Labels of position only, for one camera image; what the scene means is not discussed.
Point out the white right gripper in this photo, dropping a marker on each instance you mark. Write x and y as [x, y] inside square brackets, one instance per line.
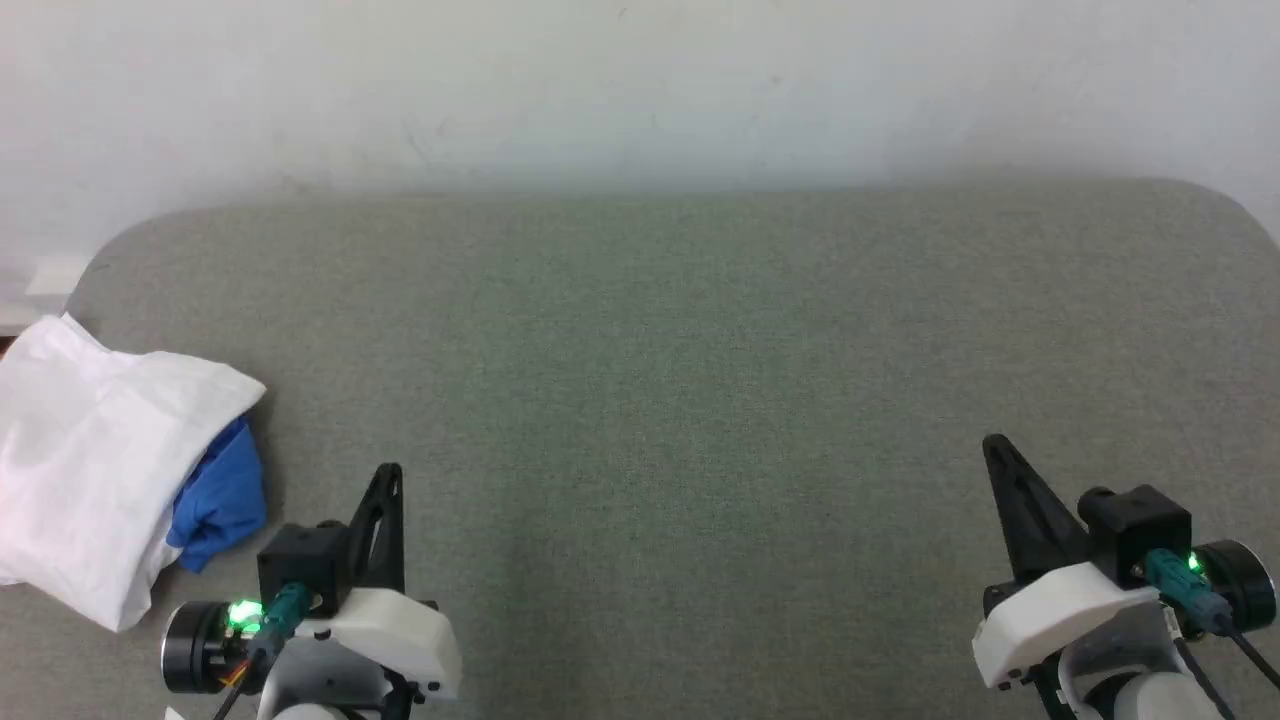
[1060, 610]

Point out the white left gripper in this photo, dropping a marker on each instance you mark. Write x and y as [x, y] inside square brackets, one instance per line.
[400, 635]

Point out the white and blue shirt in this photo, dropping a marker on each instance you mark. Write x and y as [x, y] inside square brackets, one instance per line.
[80, 450]

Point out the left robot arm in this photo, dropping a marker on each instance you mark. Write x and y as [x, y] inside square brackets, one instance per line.
[195, 645]

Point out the grey fabric sofa cushion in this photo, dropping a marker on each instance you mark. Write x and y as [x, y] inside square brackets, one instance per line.
[640, 400]

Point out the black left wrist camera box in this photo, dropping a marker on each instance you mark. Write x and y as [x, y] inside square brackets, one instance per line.
[300, 565]

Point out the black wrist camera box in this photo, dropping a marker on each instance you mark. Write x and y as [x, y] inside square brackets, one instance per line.
[300, 565]
[1135, 530]

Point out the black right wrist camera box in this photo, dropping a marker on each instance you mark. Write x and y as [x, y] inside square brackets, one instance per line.
[1135, 530]

